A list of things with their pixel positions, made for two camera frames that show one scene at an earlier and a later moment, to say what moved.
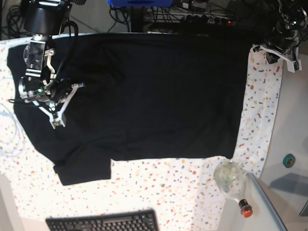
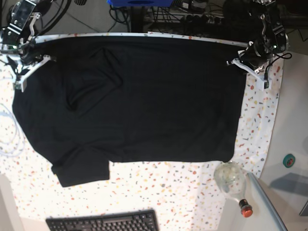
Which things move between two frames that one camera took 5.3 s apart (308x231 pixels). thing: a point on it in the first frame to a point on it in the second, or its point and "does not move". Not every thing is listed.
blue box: x=141 y=3 does not move
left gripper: x=61 y=92 to x=27 y=61
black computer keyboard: x=145 y=220 does not move
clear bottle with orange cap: x=231 y=177 does not move
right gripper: x=283 y=42 to x=257 y=56
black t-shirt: x=147 y=96 does not move
